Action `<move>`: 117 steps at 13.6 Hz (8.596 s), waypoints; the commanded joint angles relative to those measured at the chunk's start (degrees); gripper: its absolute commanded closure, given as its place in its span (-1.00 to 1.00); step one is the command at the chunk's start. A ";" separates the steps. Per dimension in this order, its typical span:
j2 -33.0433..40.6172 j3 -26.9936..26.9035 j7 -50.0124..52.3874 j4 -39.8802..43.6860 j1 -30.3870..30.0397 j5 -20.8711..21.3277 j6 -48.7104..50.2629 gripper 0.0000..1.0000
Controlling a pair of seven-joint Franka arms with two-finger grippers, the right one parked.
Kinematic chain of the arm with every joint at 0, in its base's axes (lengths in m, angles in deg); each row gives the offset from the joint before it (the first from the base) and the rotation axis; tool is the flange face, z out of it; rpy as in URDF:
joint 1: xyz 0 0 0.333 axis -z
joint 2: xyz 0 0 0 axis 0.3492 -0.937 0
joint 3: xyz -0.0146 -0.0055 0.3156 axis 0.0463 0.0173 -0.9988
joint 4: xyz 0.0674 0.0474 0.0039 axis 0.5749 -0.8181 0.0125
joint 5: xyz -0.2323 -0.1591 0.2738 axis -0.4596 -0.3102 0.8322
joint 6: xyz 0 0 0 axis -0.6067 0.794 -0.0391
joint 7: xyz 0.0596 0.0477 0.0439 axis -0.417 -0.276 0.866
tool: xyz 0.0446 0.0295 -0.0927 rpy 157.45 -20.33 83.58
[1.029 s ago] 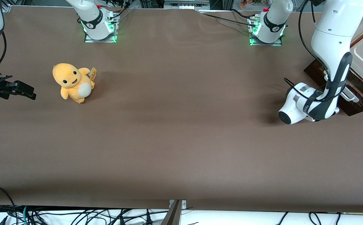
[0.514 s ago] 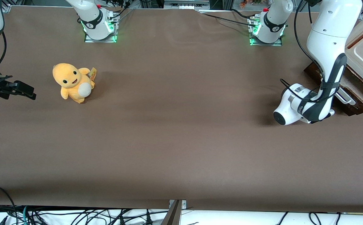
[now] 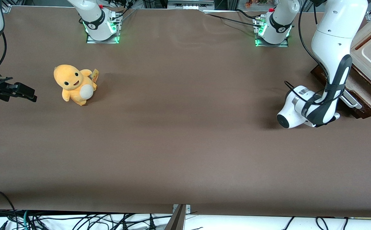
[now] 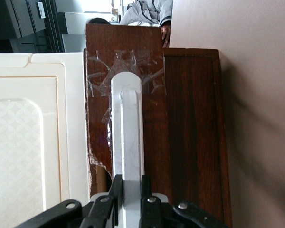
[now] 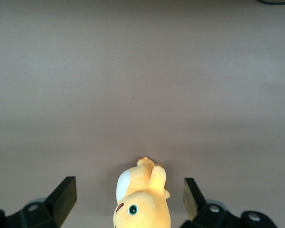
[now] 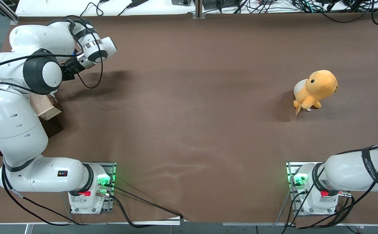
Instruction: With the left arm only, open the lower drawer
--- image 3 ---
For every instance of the brown wooden drawer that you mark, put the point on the brown wooden drawer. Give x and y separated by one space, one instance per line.
367 92

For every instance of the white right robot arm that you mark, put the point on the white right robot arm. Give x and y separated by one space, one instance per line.
94 19

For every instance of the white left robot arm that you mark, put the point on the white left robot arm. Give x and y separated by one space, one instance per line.
332 32

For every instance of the yellow plush toy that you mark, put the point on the yellow plush toy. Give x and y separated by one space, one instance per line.
73 83

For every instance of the yellow plush toy tag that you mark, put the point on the yellow plush toy tag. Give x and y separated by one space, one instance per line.
95 74

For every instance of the brown table cover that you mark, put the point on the brown table cover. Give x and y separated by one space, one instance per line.
185 127

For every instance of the orange small objects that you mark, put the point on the orange small objects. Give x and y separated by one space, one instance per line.
255 3

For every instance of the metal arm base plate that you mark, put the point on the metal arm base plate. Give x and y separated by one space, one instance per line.
109 41
281 45

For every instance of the grey metal frame rail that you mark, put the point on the grey metal frame rail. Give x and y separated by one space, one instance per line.
190 3

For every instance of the dark camera mount post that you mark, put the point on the dark camera mount post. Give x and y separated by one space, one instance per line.
176 222

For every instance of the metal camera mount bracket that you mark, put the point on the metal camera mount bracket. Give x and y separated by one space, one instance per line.
188 208

